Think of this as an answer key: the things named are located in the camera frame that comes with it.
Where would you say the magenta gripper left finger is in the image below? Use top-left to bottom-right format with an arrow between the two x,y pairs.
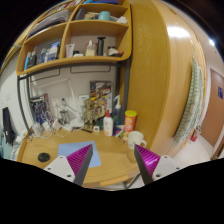
44,145 -> 93,186

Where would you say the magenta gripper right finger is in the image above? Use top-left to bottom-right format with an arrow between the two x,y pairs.
134,145 -> 180,185

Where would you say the blue mouse pad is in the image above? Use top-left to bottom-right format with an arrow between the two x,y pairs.
58,141 -> 101,168

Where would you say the white ceramic mug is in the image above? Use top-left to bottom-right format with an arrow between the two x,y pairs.
128,131 -> 147,149

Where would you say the yellow red-lidded canister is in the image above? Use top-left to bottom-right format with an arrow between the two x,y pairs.
124,110 -> 137,132

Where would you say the white glue bottle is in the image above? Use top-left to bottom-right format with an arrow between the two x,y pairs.
103,111 -> 113,136

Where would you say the green striped hanging towel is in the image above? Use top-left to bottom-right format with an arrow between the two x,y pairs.
174,59 -> 204,146

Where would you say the wooden mechanical model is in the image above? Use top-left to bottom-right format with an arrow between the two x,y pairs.
84,99 -> 102,130

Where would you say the blue spray bottle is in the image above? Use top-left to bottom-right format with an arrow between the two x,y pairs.
113,95 -> 121,125

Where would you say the colourful poster box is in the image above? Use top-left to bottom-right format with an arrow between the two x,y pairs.
90,81 -> 113,116

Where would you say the brown wooden door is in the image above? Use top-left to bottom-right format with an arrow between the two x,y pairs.
201,69 -> 224,146

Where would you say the blue box on shelf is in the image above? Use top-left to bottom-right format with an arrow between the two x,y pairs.
47,42 -> 60,61

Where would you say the wooden wardrobe cabinet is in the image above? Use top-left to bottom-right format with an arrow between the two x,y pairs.
127,0 -> 206,157

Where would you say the white tube on shelf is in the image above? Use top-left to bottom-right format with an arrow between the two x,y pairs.
66,44 -> 75,58

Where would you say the white tissue pack on shelf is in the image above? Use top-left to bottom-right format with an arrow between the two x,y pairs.
85,40 -> 96,56

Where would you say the black thermos bottle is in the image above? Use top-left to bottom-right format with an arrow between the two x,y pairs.
97,37 -> 106,56

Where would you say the teal cup on top shelf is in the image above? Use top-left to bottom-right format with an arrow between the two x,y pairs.
98,11 -> 110,21

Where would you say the white charger with cables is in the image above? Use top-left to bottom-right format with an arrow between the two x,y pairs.
52,119 -> 62,131

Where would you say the black bag on wall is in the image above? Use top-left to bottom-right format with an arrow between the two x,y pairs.
2,107 -> 15,144

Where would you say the wooden wall shelf unit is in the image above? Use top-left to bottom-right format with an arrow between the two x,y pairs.
16,0 -> 132,76

